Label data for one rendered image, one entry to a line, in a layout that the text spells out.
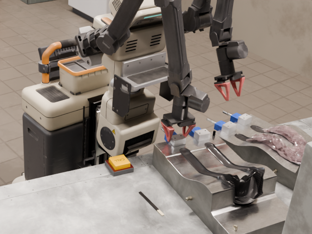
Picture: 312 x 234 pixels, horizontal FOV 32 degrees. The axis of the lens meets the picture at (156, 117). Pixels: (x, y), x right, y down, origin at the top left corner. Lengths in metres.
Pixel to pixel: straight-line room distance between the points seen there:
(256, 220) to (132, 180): 0.47
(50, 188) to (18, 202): 0.12
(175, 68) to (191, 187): 0.39
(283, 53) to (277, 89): 0.55
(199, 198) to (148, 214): 0.17
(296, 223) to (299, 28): 4.04
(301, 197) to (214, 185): 0.75
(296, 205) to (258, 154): 1.04
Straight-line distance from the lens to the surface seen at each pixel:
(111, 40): 1.84
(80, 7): 5.77
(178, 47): 1.71
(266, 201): 1.83
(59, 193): 1.85
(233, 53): 2.04
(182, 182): 1.83
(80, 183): 1.89
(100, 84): 2.48
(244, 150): 2.07
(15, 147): 3.55
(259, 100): 4.42
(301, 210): 1.00
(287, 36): 5.07
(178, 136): 1.97
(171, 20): 1.66
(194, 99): 1.84
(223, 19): 2.05
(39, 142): 2.47
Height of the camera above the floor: 1.93
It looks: 29 degrees down
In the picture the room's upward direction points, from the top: 6 degrees clockwise
